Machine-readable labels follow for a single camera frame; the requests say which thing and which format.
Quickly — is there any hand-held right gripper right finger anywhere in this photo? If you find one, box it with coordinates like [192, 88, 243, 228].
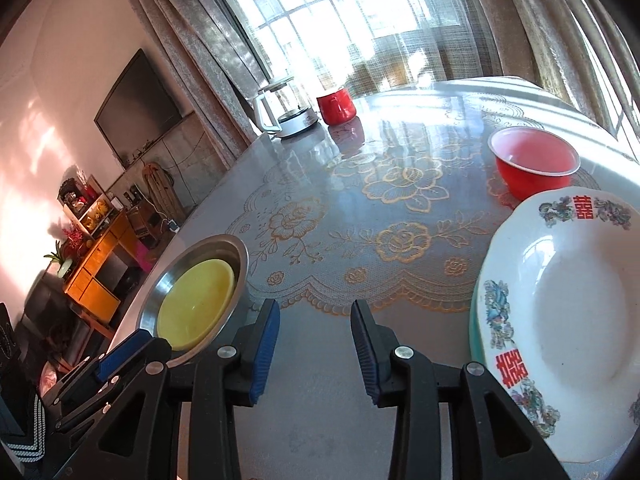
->
[350, 299, 571, 480]

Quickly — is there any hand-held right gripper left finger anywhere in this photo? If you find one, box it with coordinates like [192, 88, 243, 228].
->
[52, 299, 281, 480]

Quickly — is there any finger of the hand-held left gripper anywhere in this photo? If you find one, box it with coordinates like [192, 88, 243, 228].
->
[53, 337, 172, 433]
[42, 329, 153, 403]

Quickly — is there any yellow plastic bowl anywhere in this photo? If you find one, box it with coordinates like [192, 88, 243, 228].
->
[156, 258, 236, 352]

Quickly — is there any stainless steel bowl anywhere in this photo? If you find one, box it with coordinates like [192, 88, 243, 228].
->
[136, 234, 249, 367]

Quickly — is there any white dragon-print plate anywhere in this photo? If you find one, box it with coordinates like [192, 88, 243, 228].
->
[472, 186, 640, 463]

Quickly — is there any orange wooden cabinet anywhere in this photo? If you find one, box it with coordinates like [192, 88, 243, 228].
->
[64, 210, 133, 323]

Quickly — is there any black sofa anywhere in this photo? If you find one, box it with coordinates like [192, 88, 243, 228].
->
[22, 275, 76, 351]

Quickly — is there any green potted plant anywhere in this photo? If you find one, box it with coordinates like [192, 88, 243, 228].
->
[44, 240, 76, 281]

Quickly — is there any red flower bouquet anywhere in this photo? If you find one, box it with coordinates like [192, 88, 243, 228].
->
[62, 222, 84, 252]

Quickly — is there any wooden display shelf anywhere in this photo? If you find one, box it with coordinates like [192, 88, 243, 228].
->
[57, 174, 123, 238]

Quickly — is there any lace patterned tablecloth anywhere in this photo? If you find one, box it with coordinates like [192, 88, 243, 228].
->
[225, 91, 621, 317]

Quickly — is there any wooden folding chair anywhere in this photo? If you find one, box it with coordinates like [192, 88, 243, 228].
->
[141, 162, 185, 218]

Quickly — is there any white glass electric kettle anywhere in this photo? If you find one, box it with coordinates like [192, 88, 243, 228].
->
[252, 76, 321, 140]

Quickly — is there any red mug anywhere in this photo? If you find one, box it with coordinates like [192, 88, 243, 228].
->
[316, 87, 357, 126]

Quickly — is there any red bowl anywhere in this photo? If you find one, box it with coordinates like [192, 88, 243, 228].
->
[487, 127, 581, 202]

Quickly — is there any grey patterned curtain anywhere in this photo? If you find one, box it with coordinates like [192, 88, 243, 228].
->
[450, 0, 640, 141]
[112, 0, 266, 146]

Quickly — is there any barred window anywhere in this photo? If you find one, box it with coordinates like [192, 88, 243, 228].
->
[200, 0, 501, 98]

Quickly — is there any wall-mounted black television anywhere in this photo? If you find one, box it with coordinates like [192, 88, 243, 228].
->
[94, 49, 183, 170]

